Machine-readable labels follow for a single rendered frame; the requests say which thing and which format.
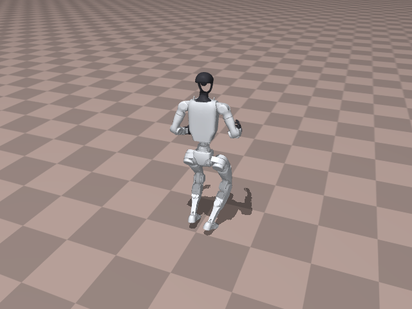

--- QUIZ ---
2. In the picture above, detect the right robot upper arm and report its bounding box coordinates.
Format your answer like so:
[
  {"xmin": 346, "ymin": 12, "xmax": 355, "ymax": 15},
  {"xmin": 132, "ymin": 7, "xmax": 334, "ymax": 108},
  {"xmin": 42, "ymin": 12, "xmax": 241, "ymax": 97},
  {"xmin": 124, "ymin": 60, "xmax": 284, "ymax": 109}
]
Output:
[{"xmin": 216, "ymin": 102, "xmax": 239, "ymax": 138}]

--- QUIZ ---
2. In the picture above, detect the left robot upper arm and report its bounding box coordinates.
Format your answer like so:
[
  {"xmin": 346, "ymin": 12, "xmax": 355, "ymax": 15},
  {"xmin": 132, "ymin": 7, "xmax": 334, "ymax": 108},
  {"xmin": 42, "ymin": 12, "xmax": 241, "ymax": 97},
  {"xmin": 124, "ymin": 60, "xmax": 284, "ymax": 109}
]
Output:
[{"xmin": 170, "ymin": 100, "xmax": 190, "ymax": 135}]

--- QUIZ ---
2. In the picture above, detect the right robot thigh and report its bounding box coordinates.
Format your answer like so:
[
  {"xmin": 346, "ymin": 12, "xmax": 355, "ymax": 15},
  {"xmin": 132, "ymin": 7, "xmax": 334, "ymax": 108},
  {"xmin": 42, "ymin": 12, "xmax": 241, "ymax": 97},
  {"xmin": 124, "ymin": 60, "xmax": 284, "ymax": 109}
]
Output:
[{"xmin": 210, "ymin": 154, "xmax": 232, "ymax": 192}]

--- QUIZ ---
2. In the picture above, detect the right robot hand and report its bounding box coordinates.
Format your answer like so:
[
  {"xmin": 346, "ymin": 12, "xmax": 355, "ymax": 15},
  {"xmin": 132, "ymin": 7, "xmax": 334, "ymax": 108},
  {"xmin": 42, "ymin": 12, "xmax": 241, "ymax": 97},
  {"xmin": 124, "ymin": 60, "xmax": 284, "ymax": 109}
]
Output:
[{"xmin": 235, "ymin": 120, "xmax": 242, "ymax": 132}]

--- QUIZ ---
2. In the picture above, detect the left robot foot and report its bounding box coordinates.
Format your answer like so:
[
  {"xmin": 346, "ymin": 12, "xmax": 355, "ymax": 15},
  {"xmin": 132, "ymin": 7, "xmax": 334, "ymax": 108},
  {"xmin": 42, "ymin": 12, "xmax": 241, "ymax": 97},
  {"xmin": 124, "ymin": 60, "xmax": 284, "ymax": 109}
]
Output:
[{"xmin": 188, "ymin": 213, "xmax": 201, "ymax": 223}]

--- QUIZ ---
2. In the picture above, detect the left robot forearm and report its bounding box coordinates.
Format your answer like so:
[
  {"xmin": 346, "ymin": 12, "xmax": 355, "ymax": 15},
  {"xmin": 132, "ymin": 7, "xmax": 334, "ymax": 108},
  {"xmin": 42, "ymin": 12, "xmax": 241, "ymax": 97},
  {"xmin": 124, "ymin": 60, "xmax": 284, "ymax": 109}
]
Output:
[{"xmin": 178, "ymin": 127, "xmax": 188, "ymax": 135}]

